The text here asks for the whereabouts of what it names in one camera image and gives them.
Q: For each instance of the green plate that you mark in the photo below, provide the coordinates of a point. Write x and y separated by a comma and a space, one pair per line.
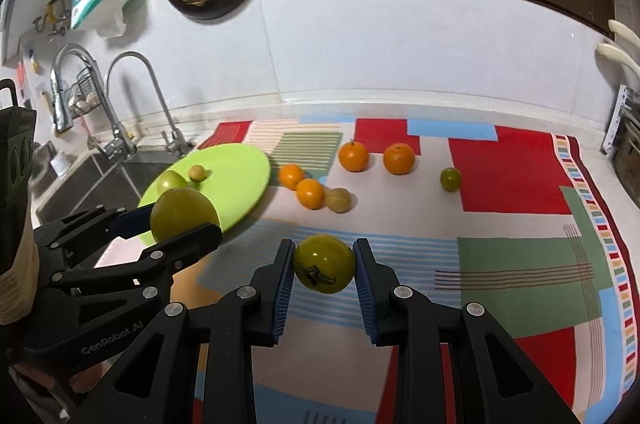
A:
235, 174

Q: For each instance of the chrome pull-down kitchen faucet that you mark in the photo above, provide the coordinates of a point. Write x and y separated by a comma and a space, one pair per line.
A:
75, 50

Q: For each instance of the slim chrome gooseneck faucet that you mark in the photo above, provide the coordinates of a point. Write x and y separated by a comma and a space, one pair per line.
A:
150, 69

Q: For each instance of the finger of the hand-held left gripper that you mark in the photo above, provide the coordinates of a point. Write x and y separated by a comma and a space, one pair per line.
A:
200, 239
132, 221

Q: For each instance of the small orange tangerine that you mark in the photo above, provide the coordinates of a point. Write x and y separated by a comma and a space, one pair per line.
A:
291, 176
310, 194

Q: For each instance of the yellow wall hook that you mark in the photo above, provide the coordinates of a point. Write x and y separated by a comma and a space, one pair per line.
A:
50, 11

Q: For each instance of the colourful patchwork table mat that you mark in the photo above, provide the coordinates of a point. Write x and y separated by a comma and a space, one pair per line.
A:
500, 174

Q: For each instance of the metal wall hook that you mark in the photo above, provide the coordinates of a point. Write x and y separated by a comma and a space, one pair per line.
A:
62, 4
39, 26

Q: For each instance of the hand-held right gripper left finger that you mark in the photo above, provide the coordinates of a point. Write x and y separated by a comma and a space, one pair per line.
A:
282, 289

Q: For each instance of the brown round fruit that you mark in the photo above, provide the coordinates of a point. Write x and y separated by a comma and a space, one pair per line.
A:
340, 200

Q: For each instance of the small white jar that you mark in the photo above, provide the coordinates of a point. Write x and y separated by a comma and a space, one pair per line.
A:
61, 165

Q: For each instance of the stainless steel sink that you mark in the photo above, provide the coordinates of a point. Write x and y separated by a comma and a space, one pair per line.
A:
90, 184

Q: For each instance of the large orange tangerine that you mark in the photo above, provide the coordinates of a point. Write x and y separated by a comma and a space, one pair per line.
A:
353, 156
398, 159

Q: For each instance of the person's left forearm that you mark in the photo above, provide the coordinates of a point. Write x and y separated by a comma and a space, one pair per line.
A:
17, 279

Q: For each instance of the small green citrus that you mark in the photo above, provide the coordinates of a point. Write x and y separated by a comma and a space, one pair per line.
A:
450, 179

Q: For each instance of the large green apple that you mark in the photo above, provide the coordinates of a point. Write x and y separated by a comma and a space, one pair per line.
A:
182, 214
172, 181

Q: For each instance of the white countertop pot rack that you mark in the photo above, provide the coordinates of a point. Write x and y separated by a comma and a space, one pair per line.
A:
617, 124

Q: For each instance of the stainless steel pot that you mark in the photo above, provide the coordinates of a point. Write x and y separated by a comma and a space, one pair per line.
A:
631, 169

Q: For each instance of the person's left hand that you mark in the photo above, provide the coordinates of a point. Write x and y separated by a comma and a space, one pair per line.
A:
75, 386

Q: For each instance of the small yellowish round fruit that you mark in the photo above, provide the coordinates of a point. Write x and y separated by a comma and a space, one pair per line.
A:
196, 173

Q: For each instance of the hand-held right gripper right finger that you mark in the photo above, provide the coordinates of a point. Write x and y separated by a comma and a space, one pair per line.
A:
365, 294

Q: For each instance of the yellow-green apple with sticker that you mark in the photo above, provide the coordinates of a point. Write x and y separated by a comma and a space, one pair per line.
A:
325, 254

